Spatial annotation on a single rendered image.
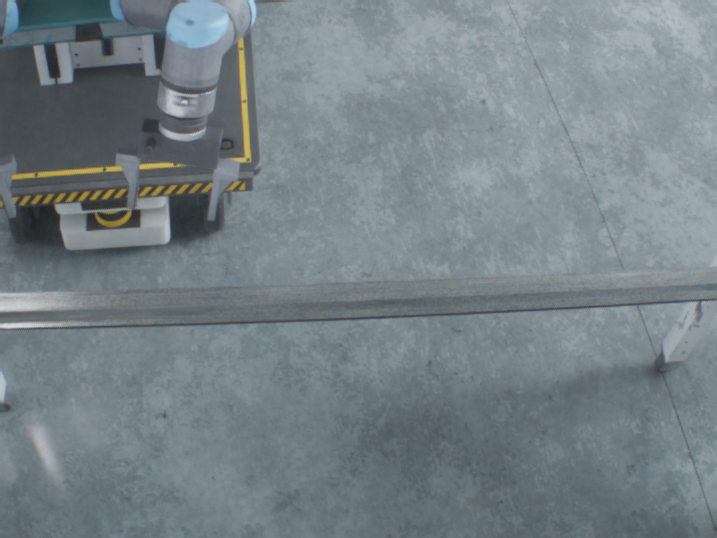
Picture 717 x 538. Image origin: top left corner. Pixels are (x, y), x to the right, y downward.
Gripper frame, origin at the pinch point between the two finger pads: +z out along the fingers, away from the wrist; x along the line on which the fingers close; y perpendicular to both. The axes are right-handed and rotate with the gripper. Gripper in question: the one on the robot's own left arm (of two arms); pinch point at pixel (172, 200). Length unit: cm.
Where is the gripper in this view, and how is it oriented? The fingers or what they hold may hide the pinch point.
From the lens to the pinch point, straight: 178.1
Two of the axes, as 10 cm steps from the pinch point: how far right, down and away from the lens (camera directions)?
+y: 0.3, 5.6, -8.3
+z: -1.9, 8.2, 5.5
